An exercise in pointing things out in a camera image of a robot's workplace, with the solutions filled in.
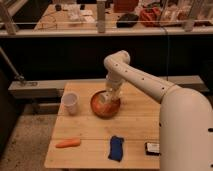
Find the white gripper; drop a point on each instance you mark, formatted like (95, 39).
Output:
(113, 90)

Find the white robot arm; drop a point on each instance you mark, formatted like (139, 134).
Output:
(185, 119)

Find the orange ceramic bowl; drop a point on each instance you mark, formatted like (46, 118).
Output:
(104, 109)

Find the white paper cup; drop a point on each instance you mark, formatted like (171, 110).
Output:
(70, 102)

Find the blue cloth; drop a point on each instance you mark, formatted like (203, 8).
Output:
(116, 148)

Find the wooden table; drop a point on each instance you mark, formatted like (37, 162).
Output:
(137, 122)

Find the orange carrot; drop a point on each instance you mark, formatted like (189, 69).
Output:
(74, 142)

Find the black and white box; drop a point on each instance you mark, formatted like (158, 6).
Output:
(152, 148)

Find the black case on bench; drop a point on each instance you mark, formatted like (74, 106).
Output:
(127, 20)

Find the grey metal tripod leg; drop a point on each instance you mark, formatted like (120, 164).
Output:
(20, 78)

